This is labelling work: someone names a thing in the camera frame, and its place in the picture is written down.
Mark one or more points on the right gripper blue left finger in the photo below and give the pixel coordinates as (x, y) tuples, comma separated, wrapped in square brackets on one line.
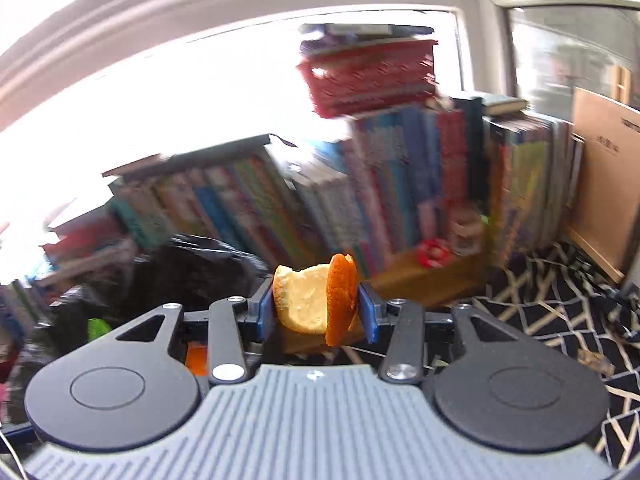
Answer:
[(260, 316)]

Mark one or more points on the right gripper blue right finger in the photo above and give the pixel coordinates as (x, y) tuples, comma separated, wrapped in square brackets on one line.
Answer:
[(373, 313)]

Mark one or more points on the orange peel piece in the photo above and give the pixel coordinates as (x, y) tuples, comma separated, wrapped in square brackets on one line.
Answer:
[(319, 300)]

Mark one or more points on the row of green red books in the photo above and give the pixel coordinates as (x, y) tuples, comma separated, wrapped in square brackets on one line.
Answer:
[(246, 203)]

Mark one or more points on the row of blue books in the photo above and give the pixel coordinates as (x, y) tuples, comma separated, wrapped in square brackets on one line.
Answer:
[(392, 179)]

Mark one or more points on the left stacked books pile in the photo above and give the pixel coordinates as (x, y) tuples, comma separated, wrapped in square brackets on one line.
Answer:
[(39, 261)]

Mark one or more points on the colourful picture books stack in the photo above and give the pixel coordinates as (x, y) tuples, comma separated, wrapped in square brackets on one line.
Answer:
[(531, 166)]

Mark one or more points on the black trash bag bin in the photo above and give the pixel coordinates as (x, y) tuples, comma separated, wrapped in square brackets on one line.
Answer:
[(190, 270)]

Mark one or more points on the orange potato sticks bag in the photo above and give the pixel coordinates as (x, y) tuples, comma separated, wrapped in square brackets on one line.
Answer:
[(196, 358)]

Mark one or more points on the red candy wrapper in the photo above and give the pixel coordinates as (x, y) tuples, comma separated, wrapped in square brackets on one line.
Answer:
[(433, 254)]

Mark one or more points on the wooden book rack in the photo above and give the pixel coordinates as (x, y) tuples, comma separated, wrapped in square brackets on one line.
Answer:
[(433, 287)]

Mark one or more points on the small white jar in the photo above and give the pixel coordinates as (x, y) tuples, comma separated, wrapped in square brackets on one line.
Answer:
[(466, 231)]

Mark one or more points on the green wet wipes pack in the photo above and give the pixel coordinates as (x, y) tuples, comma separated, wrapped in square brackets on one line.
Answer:
[(96, 328)]

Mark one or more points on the dark flat book on top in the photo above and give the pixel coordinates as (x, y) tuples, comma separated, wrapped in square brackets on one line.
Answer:
[(156, 165)]

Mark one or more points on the black white patterned cloth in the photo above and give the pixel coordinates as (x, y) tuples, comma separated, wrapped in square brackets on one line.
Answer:
[(559, 297)]

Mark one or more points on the brown crumb scrap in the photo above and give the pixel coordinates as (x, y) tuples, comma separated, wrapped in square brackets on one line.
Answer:
[(596, 361)]

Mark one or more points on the red plastic basket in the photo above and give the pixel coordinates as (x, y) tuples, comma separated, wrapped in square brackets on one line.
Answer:
[(380, 75)]

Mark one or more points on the brown cardboard folder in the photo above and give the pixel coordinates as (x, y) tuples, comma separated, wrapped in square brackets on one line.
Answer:
[(605, 210)]

